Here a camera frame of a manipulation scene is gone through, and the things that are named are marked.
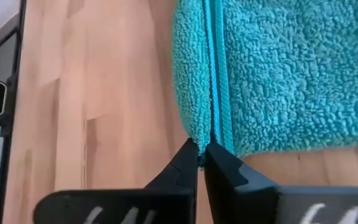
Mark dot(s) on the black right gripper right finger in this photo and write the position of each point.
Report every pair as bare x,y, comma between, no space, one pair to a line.
244,199

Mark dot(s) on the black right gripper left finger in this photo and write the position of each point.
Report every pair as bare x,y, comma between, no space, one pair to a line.
166,202

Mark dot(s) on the teal microfiber towel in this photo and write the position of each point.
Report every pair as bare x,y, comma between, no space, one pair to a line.
291,77

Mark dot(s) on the black aluminium table frame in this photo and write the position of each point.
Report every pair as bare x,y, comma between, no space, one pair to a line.
11,93

